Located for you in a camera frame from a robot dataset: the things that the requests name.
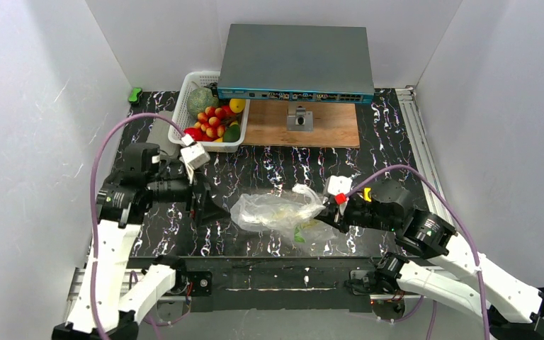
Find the green fake mango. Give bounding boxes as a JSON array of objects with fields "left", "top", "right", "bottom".
[{"left": 222, "top": 124, "right": 241, "bottom": 143}]

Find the green fake melon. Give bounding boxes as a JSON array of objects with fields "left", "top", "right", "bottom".
[{"left": 186, "top": 87, "right": 219, "bottom": 118}]

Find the yellow fake lemon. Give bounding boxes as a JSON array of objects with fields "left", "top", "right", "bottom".
[{"left": 229, "top": 98, "right": 247, "bottom": 113}]

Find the clear plastic bag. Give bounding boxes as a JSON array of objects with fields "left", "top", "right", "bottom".
[{"left": 229, "top": 184, "right": 336, "bottom": 244}]

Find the wooden board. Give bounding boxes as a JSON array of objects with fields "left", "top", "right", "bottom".
[{"left": 242, "top": 100, "right": 360, "bottom": 148}]

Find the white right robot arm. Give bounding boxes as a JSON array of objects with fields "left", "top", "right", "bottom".
[{"left": 318, "top": 176, "right": 544, "bottom": 339}]

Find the red fake apple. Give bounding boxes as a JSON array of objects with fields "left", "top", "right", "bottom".
[{"left": 184, "top": 127, "right": 203, "bottom": 142}]

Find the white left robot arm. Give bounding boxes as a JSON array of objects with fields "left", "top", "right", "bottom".
[{"left": 52, "top": 142, "right": 225, "bottom": 339}]

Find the yellow tape measure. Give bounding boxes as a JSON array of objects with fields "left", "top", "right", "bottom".
[{"left": 362, "top": 187, "right": 373, "bottom": 202}]

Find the grey network switch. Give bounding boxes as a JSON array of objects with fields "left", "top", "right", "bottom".
[{"left": 217, "top": 23, "right": 375, "bottom": 104}]

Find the grey rectangular case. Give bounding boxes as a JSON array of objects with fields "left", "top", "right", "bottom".
[{"left": 147, "top": 118, "right": 179, "bottom": 158}]

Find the grey metal bracket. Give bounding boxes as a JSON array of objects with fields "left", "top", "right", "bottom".
[{"left": 286, "top": 106, "right": 314, "bottom": 132}]

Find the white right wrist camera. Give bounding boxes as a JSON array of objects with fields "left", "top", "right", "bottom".
[{"left": 323, "top": 175, "right": 352, "bottom": 205}]

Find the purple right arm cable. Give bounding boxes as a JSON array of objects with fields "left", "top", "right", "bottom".
[{"left": 344, "top": 164, "right": 491, "bottom": 340}]

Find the white plastic basket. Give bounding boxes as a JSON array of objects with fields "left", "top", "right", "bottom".
[{"left": 167, "top": 70, "right": 250, "bottom": 154}]

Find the red lychee bunch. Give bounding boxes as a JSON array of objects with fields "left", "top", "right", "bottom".
[{"left": 192, "top": 105, "right": 240, "bottom": 142}]

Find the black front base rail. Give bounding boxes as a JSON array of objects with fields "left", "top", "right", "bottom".
[{"left": 137, "top": 255, "right": 435, "bottom": 314}]

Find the green clip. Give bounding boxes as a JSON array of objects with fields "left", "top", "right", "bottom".
[{"left": 127, "top": 87, "right": 142, "bottom": 104}]

